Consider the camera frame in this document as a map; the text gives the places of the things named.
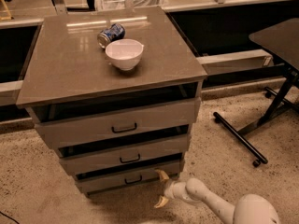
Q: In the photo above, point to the white ceramic bowl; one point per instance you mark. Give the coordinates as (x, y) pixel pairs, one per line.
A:
(125, 54)

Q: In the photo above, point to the clear plastic bin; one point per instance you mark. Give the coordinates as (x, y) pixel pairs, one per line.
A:
(122, 4)

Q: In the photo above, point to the grey drawer cabinet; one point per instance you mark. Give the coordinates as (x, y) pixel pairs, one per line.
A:
(69, 75)

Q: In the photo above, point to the blue soda can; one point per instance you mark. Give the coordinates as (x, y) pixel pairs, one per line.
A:
(115, 32)

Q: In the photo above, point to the grey drawer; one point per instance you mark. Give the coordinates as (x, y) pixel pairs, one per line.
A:
(129, 174)
(126, 155)
(71, 132)

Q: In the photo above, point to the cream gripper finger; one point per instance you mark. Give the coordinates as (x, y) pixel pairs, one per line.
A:
(163, 176)
(162, 202)

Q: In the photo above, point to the grey top drawer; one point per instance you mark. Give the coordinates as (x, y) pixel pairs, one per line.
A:
(71, 132)

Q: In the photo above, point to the grey middle drawer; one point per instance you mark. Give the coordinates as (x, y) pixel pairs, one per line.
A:
(126, 155)

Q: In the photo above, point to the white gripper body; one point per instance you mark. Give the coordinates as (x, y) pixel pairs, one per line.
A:
(170, 188)

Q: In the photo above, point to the black side table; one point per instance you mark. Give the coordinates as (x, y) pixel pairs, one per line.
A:
(281, 40)

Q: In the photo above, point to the grey bottom drawer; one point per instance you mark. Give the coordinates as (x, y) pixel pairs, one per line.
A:
(129, 174)

